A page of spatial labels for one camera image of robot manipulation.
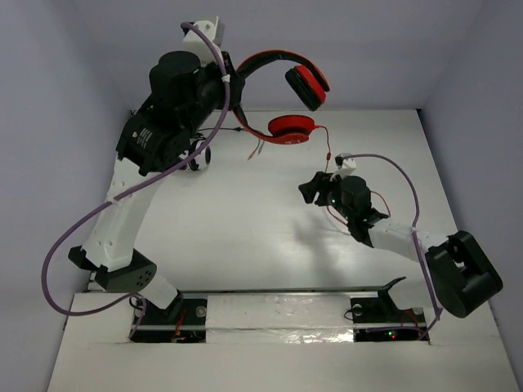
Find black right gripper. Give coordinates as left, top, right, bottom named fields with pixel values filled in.
left=299, top=171, right=354, bottom=222

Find red headphone cable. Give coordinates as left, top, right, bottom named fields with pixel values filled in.
left=312, top=124, right=391, bottom=229

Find red black headphones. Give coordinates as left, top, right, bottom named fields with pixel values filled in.
left=230, top=49, right=331, bottom=145

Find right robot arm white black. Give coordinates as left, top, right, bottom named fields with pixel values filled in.
left=298, top=171, right=503, bottom=319

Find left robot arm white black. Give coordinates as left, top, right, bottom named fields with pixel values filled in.
left=68, top=51, right=225, bottom=322

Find white black headphones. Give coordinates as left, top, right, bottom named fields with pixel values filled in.
left=180, top=138, right=212, bottom=172

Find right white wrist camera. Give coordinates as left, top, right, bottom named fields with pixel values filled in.
left=330, top=154, right=357, bottom=181

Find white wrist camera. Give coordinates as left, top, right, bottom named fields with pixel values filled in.
left=181, top=16, right=225, bottom=62
left=330, top=154, right=357, bottom=181

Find black cable with coloured plugs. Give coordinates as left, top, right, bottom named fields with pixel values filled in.
left=191, top=127, right=266, bottom=161

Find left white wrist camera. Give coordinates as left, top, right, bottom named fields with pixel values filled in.
left=181, top=16, right=225, bottom=62

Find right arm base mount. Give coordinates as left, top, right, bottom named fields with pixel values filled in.
left=343, top=296, right=427, bottom=343

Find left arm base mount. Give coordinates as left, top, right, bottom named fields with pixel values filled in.
left=129, top=296, right=208, bottom=344

